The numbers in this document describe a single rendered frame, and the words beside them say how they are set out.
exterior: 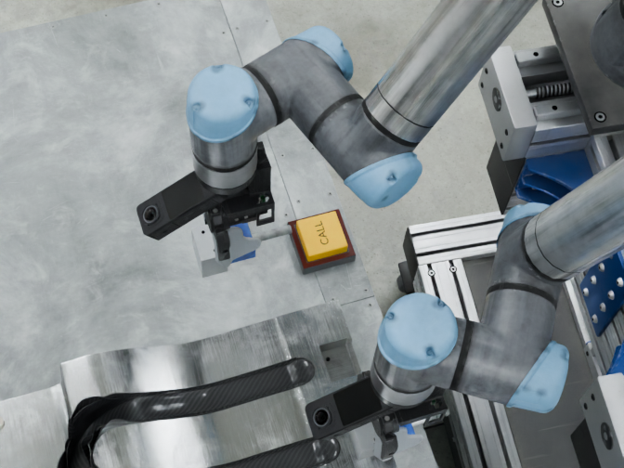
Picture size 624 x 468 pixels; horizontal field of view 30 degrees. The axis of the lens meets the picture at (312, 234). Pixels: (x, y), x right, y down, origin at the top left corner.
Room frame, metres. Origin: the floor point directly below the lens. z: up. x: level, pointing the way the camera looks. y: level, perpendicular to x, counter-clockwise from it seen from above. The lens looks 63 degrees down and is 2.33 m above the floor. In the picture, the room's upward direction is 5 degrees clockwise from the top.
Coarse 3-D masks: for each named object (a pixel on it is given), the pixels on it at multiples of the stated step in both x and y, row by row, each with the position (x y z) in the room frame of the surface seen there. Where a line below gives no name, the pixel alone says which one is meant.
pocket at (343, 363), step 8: (328, 344) 0.56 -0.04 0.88; (336, 344) 0.57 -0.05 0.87; (344, 344) 0.57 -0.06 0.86; (328, 352) 0.56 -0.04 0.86; (336, 352) 0.56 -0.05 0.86; (344, 352) 0.56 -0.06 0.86; (352, 352) 0.56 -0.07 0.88; (328, 360) 0.55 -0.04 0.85; (336, 360) 0.55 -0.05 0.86; (344, 360) 0.55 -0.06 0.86; (352, 360) 0.55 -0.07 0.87; (328, 368) 0.54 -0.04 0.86; (336, 368) 0.54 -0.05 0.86; (344, 368) 0.54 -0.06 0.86; (352, 368) 0.54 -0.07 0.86; (336, 376) 0.53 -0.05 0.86; (344, 376) 0.53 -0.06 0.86
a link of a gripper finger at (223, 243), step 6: (216, 228) 0.63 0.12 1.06; (222, 228) 0.63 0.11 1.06; (216, 234) 0.62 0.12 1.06; (222, 234) 0.62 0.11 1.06; (216, 240) 0.62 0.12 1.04; (222, 240) 0.62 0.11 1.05; (228, 240) 0.62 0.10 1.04; (216, 246) 0.63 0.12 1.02; (222, 246) 0.62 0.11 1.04; (228, 246) 0.62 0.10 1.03; (222, 252) 0.62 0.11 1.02; (228, 252) 0.63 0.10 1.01; (222, 258) 0.62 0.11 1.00; (228, 258) 0.62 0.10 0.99
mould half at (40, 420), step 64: (320, 320) 0.59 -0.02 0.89; (64, 384) 0.46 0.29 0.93; (128, 384) 0.47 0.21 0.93; (192, 384) 0.49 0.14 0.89; (320, 384) 0.50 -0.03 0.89; (0, 448) 0.39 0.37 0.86; (64, 448) 0.40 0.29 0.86; (128, 448) 0.38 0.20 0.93; (192, 448) 0.40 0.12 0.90; (256, 448) 0.41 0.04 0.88
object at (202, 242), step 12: (192, 228) 0.68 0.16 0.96; (204, 228) 0.68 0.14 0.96; (276, 228) 0.70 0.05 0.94; (288, 228) 0.70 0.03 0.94; (192, 240) 0.67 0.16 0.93; (204, 240) 0.66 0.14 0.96; (204, 252) 0.65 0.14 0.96; (252, 252) 0.66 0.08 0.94; (204, 264) 0.63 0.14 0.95; (216, 264) 0.64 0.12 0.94; (204, 276) 0.63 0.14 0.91
